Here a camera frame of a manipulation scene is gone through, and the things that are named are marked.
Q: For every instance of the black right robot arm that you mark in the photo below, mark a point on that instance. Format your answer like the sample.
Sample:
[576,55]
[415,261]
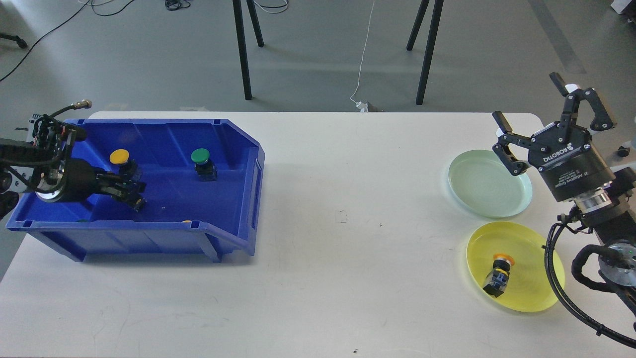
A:
[610,265]

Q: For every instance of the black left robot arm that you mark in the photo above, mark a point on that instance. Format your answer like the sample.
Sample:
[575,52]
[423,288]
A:
[43,164]

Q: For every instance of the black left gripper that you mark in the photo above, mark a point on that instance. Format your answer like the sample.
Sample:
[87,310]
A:
[84,180]

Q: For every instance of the pale green plate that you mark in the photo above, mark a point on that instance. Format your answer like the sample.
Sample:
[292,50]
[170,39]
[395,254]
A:
[480,182]

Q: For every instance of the green push button front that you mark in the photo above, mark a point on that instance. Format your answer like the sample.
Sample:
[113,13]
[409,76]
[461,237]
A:
[135,201]

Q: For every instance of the yellow push button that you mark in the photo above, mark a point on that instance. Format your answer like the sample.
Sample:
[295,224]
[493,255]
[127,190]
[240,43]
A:
[496,281]
[127,167]

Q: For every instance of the green push button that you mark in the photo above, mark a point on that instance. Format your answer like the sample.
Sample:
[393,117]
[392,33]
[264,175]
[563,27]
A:
[135,201]
[204,166]

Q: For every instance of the black tripod right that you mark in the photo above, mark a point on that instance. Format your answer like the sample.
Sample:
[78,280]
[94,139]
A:
[437,9]

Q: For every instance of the black tripod left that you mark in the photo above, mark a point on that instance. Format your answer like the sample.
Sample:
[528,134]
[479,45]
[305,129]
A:
[241,41]

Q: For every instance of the black tripod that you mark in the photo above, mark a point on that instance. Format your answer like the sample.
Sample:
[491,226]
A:
[437,9]
[241,41]

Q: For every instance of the blue plastic storage bin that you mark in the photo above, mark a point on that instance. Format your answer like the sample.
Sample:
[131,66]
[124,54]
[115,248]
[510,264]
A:
[182,214]

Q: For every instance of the yellow plate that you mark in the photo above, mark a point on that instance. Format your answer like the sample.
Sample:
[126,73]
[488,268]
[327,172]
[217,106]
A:
[529,289]

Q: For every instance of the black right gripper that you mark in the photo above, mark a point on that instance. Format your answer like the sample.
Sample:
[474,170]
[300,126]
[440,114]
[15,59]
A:
[569,161]

